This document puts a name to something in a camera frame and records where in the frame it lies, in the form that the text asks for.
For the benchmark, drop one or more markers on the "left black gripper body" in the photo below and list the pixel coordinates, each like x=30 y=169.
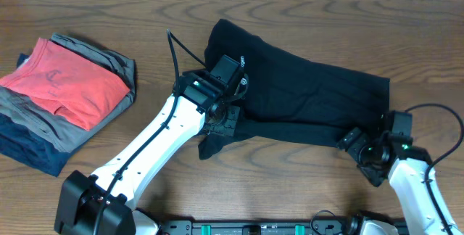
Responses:
x=224 y=121

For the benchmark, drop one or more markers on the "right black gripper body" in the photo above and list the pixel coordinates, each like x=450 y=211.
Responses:
x=362 y=151

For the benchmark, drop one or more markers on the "black t-shirt with logo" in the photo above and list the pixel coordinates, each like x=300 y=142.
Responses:
x=290 y=98

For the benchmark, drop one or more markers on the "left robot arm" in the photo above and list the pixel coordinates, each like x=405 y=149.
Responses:
x=106 y=201

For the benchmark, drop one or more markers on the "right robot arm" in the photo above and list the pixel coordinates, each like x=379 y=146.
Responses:
x=391 y=156

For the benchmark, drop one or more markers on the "red folded t-shirt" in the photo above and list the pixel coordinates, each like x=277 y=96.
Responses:
x=67 y=84

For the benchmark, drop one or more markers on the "grey folded t-shirt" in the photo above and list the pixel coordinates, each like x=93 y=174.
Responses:
x=63 y=135

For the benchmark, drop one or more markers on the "navy folded t-shirt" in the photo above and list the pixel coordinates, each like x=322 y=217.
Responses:
x=25 y=146

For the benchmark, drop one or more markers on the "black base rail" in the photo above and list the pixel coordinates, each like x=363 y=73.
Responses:
x=321 y=223

